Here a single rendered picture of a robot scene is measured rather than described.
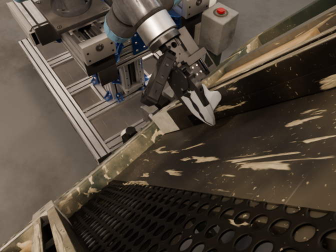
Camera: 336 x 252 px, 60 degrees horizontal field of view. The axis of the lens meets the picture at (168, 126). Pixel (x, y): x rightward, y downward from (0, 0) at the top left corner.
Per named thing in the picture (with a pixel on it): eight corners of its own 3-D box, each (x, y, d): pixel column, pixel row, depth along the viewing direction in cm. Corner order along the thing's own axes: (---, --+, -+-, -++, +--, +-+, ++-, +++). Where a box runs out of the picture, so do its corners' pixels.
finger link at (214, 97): (235, 110, 62) (212, 74, 61) (217, 126, 60) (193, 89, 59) (227, 113, 65) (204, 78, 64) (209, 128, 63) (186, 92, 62)
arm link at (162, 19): (143, 20, 55) (131, 37, 63) (157, 40, 56) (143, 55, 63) (171, 4, 58) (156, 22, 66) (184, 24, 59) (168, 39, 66)
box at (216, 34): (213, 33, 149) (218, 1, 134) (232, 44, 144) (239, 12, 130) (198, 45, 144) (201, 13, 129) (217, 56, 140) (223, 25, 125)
